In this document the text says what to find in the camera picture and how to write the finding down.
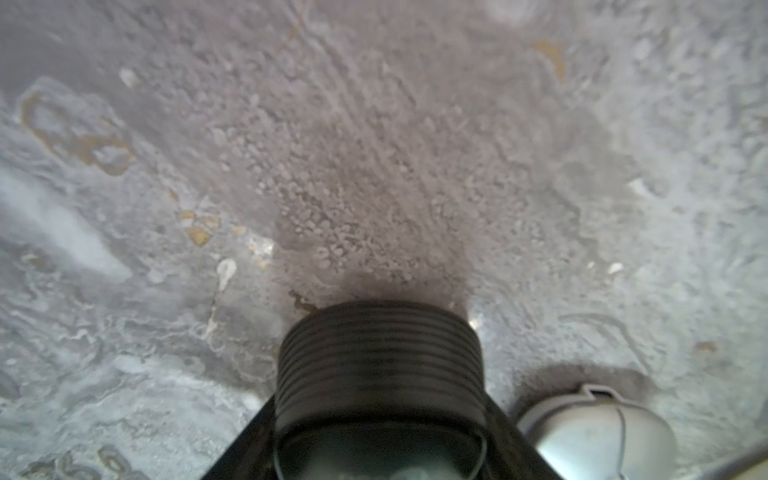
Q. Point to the silver mouse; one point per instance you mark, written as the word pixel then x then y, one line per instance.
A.
pixel 596 433

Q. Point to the white storage box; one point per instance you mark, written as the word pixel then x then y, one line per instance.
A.
pixel 747 465

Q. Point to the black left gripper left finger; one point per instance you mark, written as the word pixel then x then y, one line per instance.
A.
pixel 250 455

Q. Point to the black mouse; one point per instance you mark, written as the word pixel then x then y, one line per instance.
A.
pixel 380 389

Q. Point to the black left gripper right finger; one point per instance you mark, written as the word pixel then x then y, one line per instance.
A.
pixel 509 455

